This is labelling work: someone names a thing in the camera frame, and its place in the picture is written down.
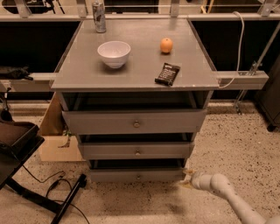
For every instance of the cardboard box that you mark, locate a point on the cardboard box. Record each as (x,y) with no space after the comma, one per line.
(59,144)

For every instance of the metal rail frame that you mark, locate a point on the metal rail frame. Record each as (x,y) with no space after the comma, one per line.
(242,79)

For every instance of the orange fruit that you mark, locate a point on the orange fruit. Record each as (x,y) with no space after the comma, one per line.
(166,45)

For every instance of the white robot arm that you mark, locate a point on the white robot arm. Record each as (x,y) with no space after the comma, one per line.
(219,185)

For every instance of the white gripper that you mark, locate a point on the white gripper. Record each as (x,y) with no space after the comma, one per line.
(199,180)

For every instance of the grey bottom drawer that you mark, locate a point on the grey bottom drawer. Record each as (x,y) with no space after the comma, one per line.
(131,170)

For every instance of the grey drawer cabinet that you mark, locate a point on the grey drawer cabinet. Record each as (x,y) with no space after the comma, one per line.
(135,97)

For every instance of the grey top drawer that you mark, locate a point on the grey top drawer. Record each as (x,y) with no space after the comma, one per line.
(139,118)

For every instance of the silver drink can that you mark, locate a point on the silver drink can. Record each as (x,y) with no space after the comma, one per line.
(99,16)

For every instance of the grey middle drawer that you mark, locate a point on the grey middle drawer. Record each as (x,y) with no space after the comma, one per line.
(136,146)

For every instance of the dark cabinet on wheels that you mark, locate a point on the dark cabinet on wheels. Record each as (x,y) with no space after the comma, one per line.
(268,99)

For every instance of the grey drawer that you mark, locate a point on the grey drawer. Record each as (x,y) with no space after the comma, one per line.
(131,170)
(139,118)
(136,146)

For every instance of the white ceramic bowl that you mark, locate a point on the white ceramic bowl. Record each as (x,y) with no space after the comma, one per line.
(114,54)

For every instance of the black snack bar packet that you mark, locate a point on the black snack bar packet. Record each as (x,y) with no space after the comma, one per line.
(168,75)

